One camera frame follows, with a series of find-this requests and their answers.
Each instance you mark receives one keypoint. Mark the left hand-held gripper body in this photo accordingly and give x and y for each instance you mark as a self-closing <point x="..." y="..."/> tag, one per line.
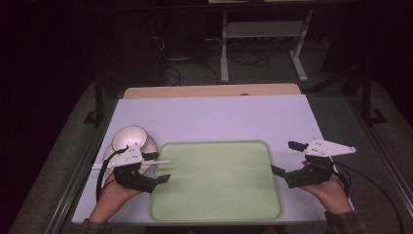
<point x="130" y="157"/>

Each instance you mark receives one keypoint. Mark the white metal stand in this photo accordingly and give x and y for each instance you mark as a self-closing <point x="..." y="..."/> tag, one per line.
<point x="263" y="29"/>

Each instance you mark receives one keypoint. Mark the black metal stand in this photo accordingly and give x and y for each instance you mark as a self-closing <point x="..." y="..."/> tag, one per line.
<point x="367" y="104"/>
<point x="98" y="104"/>

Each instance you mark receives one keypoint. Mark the green tray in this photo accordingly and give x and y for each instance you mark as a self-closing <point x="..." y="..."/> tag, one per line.
<point x="216" y="182"/>

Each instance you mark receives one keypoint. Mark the metal rail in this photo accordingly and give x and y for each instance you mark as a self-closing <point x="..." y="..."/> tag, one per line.
<point x="386" y="162"/>
<point x="74" y="182"/>

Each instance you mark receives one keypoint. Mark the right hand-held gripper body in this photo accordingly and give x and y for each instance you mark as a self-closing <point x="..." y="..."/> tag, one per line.
<point x="324" y="149"/>

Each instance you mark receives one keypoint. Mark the person's right hand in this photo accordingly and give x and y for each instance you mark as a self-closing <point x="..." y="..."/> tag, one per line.
<point x="328" y="195"/>

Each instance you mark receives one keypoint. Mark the white plate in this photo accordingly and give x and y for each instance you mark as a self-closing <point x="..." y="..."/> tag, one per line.
<point x="108" y="156"/>

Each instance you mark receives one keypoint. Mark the person's left hand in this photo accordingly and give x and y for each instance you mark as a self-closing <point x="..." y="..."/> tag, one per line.
<point x="112" y="196"/>

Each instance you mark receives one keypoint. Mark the white bowl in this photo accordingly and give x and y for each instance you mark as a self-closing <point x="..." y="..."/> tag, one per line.
<point x="128" y="136"/>

